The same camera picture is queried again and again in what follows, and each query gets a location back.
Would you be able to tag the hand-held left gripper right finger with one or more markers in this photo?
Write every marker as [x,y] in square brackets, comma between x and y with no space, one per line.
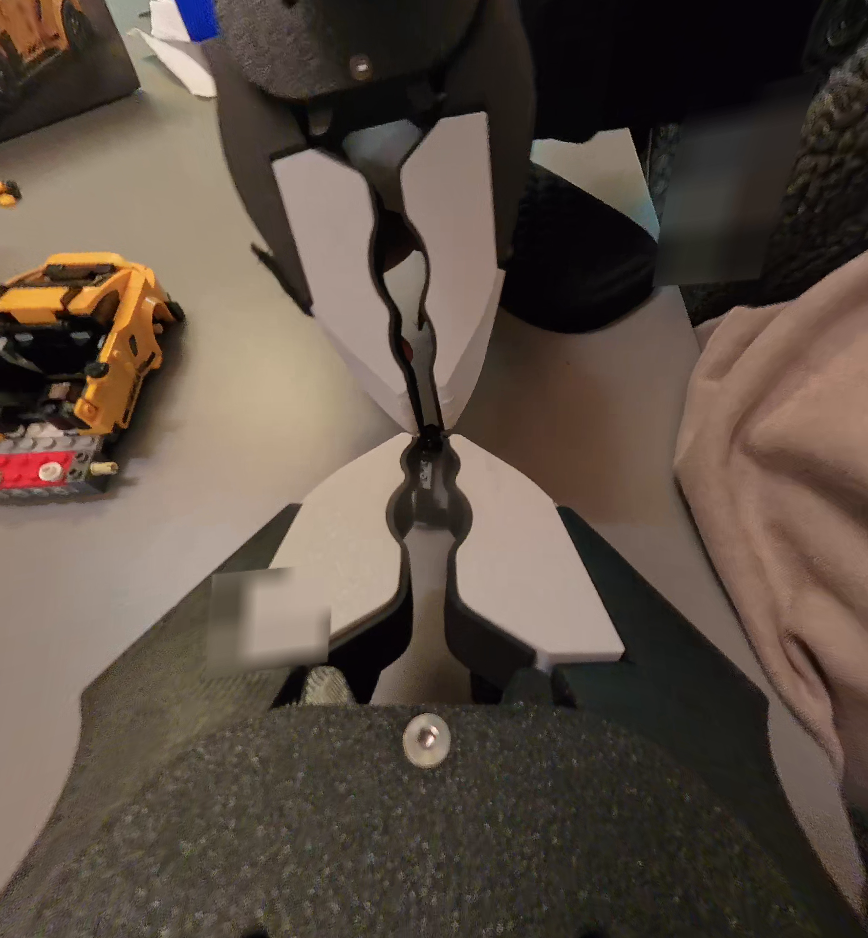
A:
[529,571]

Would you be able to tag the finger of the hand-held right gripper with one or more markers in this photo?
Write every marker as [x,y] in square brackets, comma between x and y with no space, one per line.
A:
[463,220]
[331,256]

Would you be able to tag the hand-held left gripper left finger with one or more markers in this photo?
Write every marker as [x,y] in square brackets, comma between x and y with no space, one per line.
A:
[346,527]

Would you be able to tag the long grey lego plate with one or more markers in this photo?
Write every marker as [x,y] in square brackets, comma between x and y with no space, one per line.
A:
[425,469]

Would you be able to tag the yellow lego car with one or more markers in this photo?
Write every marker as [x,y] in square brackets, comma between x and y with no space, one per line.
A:
[119,330]

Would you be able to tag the dark lego set box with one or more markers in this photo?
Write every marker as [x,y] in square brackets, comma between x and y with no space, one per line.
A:
[38,80]

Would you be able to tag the empty blue storage bin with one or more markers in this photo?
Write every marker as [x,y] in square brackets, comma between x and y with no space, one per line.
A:
[198,18]

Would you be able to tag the torn white paper bag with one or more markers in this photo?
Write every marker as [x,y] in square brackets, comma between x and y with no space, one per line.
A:
[177,66]

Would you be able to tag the taupe sweatshirt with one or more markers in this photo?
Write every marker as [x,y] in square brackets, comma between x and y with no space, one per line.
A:
[808,476]

